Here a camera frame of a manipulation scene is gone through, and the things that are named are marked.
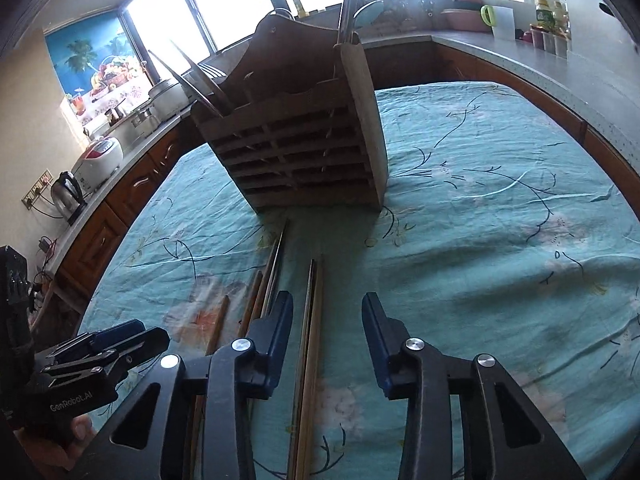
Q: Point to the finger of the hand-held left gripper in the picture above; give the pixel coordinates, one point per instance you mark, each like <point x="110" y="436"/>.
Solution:
<point x="112" y="334"/>
<point x="140" y="347"/>

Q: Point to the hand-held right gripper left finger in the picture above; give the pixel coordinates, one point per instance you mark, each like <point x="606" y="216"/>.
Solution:
<point x="280" y="330"/>

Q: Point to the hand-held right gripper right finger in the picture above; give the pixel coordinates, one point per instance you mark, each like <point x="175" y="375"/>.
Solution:
<point x="375" y="335"/>

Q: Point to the pile of chopsticks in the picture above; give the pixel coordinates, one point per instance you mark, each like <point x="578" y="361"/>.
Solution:
<point x="312" y="360"/>

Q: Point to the wooden utensil holder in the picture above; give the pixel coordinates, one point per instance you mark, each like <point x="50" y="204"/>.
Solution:
<point x="300" y="150"/>

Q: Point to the person's left hand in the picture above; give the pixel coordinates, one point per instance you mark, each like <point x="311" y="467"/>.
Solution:
<point x="80" y="430"/>

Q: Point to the blue floral tablecloth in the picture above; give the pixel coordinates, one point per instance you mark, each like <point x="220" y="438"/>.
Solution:
<point x="475" y="235"/>

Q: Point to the steel electric kettle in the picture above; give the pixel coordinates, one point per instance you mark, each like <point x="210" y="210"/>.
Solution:
<point x="67" y="195"/>

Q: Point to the wooden lower cabinets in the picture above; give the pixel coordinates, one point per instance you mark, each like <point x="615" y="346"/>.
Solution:
<point x="140" y="185"/>

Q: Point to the white rice cooker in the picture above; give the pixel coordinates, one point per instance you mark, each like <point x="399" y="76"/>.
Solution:
<point x="97" y="157"/>

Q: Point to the small steel pot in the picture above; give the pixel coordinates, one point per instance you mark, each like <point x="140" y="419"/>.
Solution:
<point x="139" y="119"/>

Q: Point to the white slow cooker pot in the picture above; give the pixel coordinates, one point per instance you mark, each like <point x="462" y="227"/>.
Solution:
<point x="165" y="95"/>

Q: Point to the sink faucet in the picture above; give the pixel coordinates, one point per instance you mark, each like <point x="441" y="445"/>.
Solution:
<point x="281" y="10"/>

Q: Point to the grey kitchen countertop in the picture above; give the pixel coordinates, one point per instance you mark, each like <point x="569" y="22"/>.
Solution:
<point x="575" y="85"/>

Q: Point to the pink basin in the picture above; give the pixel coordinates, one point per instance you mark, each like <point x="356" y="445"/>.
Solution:
<point x="462" y="19"/>

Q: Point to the yellow bottle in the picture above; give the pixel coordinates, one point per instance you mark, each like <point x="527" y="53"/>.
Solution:
<point x="299" y="2"/>

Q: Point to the kitchen window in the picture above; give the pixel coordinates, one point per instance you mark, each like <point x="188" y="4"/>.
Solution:
<point x="225" y="5"/>

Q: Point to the seasoning jar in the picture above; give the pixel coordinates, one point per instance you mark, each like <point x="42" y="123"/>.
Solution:
<point x="532" y="37"/>
<point x="561" y="46"/>
<point x="547" y="42"/>

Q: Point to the green label bottle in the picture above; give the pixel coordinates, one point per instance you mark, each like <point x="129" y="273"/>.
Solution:
<point x="558" y="16"/>
<point x="541" y="12"/>

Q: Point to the wall power outlet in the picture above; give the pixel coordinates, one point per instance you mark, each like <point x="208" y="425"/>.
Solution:
<point x="37" y="191"/>

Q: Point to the tropical fruit wall poster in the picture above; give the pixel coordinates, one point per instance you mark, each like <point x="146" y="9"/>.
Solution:
<point x="85" y="60"/>

